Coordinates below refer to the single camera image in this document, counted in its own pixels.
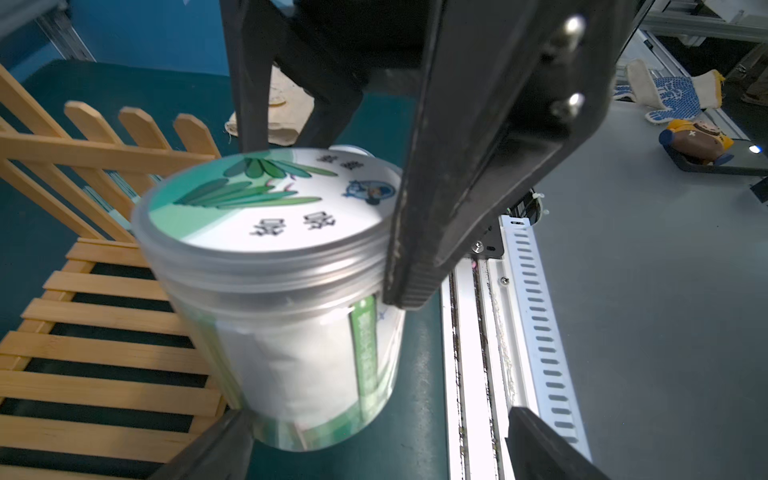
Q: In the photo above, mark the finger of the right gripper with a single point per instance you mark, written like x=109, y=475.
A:
x=509, y=90
x=258, y=35

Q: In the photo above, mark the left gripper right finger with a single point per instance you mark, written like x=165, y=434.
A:
x=537, y=452

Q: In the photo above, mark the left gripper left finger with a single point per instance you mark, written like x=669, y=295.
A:
x=223, y=451

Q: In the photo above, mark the jar with green tree lid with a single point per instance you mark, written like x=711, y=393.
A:
x=274, y=261

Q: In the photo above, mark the wooden slatted shelf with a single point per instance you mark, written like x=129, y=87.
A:
x=99, y=380

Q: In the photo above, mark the beige work glove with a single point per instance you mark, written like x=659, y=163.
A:
x=290, y=107

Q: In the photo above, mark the blue patterned glove off-table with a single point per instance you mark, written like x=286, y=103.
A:
x=671, y=97

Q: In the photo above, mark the brown toy on tray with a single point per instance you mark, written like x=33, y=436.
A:
x=700, y=142

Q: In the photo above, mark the aluminium mounting rail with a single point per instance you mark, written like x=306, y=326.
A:
x=502, y=349

